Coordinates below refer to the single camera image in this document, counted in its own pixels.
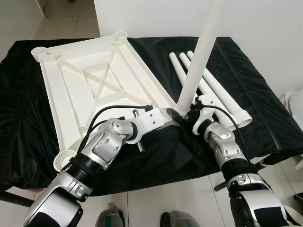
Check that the grey green robot left leg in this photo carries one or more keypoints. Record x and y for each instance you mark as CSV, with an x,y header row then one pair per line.
x,y
110,216

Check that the white plastic table top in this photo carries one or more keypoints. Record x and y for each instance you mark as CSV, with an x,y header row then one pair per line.
x,y
71,80

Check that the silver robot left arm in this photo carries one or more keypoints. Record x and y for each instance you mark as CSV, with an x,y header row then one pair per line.
x,y
102,142

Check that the white plastic chair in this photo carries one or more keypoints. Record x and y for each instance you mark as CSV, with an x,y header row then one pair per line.
x,y
294,101

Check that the grey green robot leg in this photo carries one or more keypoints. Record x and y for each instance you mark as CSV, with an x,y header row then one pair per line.
x,y
110,216
179,220

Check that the black table cloth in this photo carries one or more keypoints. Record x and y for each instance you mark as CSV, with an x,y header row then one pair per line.
x,y
265,80

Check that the grey green robot right leg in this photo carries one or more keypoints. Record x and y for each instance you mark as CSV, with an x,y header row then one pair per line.
x,y
179,220

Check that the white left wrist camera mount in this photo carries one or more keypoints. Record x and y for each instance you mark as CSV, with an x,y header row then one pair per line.
x,y
151,120

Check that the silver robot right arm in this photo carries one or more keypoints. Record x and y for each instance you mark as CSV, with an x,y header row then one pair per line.
x,y
225,146

